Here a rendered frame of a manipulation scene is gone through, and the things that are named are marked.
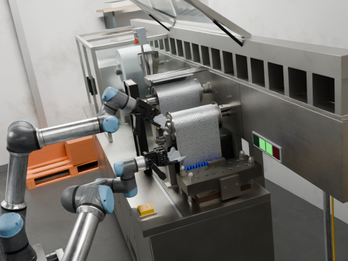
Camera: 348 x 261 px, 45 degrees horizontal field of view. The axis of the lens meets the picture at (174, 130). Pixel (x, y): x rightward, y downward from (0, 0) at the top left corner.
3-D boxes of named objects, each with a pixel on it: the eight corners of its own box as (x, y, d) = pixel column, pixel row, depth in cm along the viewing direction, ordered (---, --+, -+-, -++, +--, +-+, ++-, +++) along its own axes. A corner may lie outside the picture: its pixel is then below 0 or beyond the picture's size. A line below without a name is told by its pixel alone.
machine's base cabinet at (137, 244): (101, 185, 450) (85, 109, 421) (158, 170, 466) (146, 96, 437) (173, 375, 220) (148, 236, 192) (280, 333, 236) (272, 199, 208)
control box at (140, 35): (132, 45, 255) (130, 29, 251) (142, 43, 258) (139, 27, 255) (138, 46, 249) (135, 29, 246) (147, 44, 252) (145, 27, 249)
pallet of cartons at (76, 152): (103, 145, 566) (97, 117, 552) (120, 162, 501) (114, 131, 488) (21, 169, 526) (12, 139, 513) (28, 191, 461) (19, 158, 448)
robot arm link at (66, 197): (48, 216, 171) (99, 195, 219) (72, 216, 169) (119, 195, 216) (47, 188, 171) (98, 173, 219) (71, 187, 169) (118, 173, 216)
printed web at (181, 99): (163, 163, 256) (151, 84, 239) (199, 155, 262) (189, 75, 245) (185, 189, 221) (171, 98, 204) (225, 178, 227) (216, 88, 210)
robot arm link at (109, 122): (1, 136, 171) (118, 111, 183) (3, 129, 181) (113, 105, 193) (9, 162, 175) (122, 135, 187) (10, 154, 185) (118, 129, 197)
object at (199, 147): (180, 170, 217) (175, 136, 211) (221, 159, 223) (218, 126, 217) (180, 170, 217) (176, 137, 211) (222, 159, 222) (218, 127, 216)
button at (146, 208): (137, 209, 208) (136, 205, 207) (150, 206, 210) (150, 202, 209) (141, 216, 202) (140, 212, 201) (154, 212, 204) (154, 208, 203)
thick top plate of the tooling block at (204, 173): (177, 183, 214) (175, 173, 212) (247, 164, 224) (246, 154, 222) (188, 197, 199) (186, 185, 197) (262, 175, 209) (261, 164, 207)
